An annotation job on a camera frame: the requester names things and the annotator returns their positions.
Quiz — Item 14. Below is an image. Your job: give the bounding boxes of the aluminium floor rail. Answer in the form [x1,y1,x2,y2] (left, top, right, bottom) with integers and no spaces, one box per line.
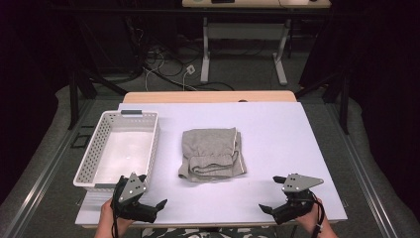
[325,102,402,238]
[0,98,97,238]

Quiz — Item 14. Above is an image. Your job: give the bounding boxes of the dark curtain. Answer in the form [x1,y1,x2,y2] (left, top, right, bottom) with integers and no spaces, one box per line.
[0,0,72,206]
[298,0,420,212]

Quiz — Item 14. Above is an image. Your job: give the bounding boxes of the background desk with white legs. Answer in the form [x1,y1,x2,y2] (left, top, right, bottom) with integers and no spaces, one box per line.
[181,0,332,87]

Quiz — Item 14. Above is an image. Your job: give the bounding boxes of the white table sheet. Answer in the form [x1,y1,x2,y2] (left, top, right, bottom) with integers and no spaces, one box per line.
[74,101,349,229]

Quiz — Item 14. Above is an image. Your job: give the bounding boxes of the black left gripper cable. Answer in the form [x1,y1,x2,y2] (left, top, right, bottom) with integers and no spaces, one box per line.
[111,201,121,238]

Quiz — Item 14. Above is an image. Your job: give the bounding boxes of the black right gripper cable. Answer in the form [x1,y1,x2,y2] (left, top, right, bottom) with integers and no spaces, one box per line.
[311,193,327,238]

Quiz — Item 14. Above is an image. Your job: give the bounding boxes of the black floor cable bundle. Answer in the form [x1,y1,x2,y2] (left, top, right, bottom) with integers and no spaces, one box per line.
[132,19,236,92]

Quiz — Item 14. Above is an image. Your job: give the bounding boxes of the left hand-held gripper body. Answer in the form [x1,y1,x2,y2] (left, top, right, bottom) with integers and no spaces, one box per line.
[111,172,158,224]

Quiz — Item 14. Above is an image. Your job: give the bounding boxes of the person's left hand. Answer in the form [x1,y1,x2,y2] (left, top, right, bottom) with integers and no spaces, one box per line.
[98,197,135,233]

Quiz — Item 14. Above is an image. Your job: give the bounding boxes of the black metal stand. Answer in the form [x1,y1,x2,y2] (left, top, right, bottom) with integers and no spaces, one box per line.
[294,65,352,135]
[67,16,129,131]

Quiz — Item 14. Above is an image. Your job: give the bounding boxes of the white floor cable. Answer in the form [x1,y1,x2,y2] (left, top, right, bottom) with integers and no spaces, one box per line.
[144,53,199,92]

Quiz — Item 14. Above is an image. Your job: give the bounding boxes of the wooden table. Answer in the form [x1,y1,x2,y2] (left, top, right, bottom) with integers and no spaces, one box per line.
[82,90,341,230]

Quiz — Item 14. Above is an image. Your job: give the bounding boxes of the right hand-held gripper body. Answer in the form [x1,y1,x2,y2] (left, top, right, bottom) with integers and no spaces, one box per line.
[271,173,325,226]

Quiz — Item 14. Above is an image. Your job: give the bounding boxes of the grey pants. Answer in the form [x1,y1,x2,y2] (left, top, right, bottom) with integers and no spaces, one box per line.
[177,127,248,183]

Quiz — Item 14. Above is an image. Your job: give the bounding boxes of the person's right hand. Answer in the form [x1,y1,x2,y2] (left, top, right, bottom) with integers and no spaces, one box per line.
[294,197,327,234]

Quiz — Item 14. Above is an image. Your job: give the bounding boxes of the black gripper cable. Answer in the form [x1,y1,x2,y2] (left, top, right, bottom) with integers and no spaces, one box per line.
[311,193,327,238]
[111,201,121,238]

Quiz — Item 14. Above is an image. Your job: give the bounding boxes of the white perforated plastic basket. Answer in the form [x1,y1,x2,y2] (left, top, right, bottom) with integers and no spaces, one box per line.
[72,109,161,193]

